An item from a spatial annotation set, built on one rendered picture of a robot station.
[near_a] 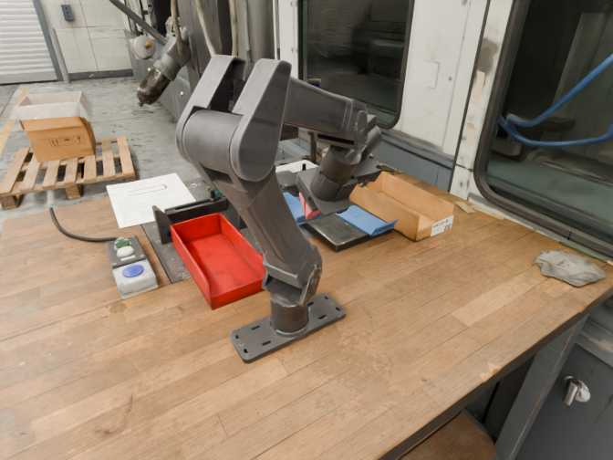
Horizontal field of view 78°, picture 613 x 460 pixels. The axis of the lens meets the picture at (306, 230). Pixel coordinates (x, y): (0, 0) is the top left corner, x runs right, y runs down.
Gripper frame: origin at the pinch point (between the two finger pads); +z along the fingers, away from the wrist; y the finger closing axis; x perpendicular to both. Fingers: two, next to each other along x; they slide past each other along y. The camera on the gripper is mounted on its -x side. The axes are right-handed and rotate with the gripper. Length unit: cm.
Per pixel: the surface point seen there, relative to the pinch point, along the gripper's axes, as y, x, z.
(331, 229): -0.8, -9.6, 9.1
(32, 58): 778, 27, 539
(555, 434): -73, -58, 34
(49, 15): 817, -24, 474
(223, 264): 1.0, 16.6, 12.8
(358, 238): -6.4, -12.4, 5.9
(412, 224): -9.4, -24.2, 0.7
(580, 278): -37, -40, -13
